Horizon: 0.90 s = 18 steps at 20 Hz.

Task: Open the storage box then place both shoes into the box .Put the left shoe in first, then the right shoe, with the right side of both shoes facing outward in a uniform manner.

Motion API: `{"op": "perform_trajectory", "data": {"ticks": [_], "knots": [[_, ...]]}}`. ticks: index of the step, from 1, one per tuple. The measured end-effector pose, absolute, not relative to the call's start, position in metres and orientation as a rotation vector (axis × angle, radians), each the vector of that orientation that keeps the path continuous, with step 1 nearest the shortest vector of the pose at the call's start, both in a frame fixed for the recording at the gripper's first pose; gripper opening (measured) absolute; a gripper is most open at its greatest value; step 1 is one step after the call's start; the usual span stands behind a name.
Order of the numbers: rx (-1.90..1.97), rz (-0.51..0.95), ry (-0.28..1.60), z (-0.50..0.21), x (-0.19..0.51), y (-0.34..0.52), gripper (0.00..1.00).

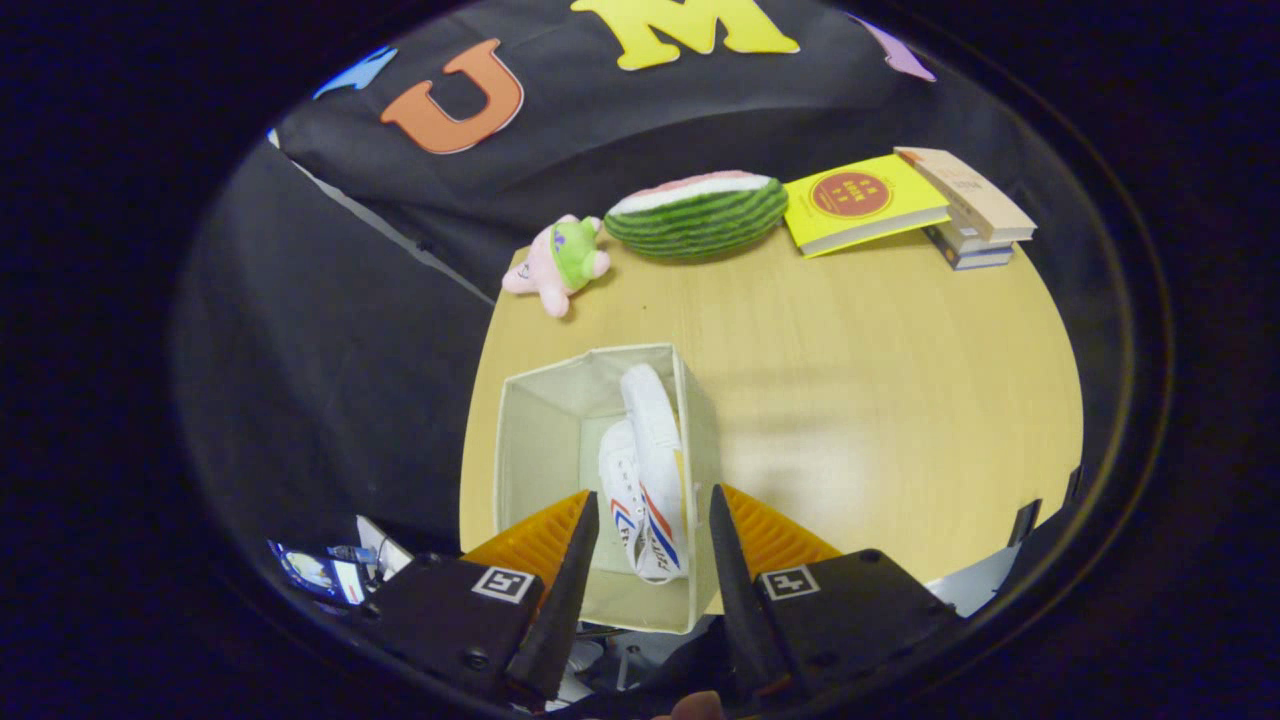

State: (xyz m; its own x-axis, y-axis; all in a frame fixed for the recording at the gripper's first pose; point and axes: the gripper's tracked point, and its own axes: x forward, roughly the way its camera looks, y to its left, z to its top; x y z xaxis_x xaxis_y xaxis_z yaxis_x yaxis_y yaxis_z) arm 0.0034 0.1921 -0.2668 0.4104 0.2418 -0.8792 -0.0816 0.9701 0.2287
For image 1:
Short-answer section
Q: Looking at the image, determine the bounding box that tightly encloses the white striped canvas shoe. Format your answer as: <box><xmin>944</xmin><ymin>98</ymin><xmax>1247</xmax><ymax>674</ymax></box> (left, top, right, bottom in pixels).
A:
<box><xmin>598</xmin><ymin>420</ymin><xmax>646</xmax><ymax>576</ymax></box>
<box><xmin>620</xmin><ymin>363</ymin><xmax>691</xmax><ymax>584</ymax></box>

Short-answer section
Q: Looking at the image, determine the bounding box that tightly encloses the yellow book with red circle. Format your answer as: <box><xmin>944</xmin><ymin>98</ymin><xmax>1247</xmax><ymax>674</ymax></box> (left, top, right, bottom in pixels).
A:
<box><xmin>783</xmin><ymin>153</ymin><xmax>951</xmax><ymax>259</ymax></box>

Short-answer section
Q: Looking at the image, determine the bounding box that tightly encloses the white flat object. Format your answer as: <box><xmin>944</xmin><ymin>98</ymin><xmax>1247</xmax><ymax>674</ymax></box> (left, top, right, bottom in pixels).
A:
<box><xmin>357</xmin><ymin>515</ymin><xmax>413</xmax><ymax>581</ymax></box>

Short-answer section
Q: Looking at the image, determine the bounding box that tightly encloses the beige book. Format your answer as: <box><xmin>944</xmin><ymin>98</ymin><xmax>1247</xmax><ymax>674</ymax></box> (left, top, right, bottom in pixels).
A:
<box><xmin>893</xmin><ymin>146</ymin><xmax>1038</xmax><ymax>244</ymax></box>

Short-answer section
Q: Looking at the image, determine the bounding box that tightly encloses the blue printed packaging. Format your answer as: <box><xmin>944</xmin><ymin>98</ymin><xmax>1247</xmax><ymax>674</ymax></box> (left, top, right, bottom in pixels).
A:
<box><xmin>270</xmin><ymin>540</ymin><xmax>366</xmax><ymax>606</ymax></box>

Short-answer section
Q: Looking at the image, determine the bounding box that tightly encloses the thin grey book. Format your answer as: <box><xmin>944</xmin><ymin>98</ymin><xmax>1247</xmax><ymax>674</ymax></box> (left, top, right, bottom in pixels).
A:
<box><xmin>935</xmin><ymin>212</ymin><xmax>1013</xmax><ymax>256</ymax></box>

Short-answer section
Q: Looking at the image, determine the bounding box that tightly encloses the dark blue grey book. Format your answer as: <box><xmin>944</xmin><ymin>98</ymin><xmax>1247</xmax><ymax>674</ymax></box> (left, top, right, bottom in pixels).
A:
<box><xmin>922</xmin><ymin>225</ymin><xmax>1015</xmax><ymax>272</ymax></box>

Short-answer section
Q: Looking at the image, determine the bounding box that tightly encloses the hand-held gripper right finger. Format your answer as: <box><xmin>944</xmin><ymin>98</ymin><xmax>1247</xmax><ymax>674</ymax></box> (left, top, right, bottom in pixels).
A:
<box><xmin>710</xmin><ymin>484</ymin><xmax>961</xmax><ymax>701</ymax></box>

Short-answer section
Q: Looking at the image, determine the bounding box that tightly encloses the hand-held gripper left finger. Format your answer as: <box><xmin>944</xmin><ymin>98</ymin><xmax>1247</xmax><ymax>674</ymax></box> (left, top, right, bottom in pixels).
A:
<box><xmin>362</xmin><ymin>490</ymin><xmax>600</xmax><ymax>701</ymax></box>

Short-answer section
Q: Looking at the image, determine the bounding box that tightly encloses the beige fabric storage box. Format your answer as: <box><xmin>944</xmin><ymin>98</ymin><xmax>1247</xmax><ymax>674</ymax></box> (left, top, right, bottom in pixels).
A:
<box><xmin>494</xmin><ymin>343</ymin><xmax>723</xmax><ymax>636</ymax></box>

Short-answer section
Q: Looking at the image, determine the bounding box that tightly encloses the pink and green plush toy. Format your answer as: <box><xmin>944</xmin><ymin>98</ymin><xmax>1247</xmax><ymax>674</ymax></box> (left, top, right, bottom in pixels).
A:
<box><xmin>501</xmin><ymin>214</ymin><xmax>612</xmax><ymax>319</ymax></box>

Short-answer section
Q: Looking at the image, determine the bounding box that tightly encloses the watermelon slice plush toy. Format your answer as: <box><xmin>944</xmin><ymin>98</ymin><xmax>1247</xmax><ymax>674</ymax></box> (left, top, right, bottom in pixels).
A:
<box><xmin>603</xmin><ymin>170</ymin><xmax>790</xmax><ymax>261</ymax></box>

